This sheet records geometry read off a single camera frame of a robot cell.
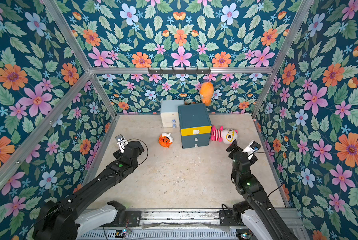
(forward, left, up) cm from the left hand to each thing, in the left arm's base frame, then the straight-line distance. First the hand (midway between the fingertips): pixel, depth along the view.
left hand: (133, 144), depth 83 cm
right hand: (-8, -58, +6) cm, 58 cm away
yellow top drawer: (+5, -35, +2) cm, 36 cm away
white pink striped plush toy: (+8, -57, -10) cm, 59 cm away
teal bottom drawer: (+5, -35, -13) cm, 38 cm away
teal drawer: (+5, -36, -5) cm, 36 cm away
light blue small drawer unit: (+26, -20, -4) cm, 33 cm away
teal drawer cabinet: (+6, -36, +6) cm, 37 cm away
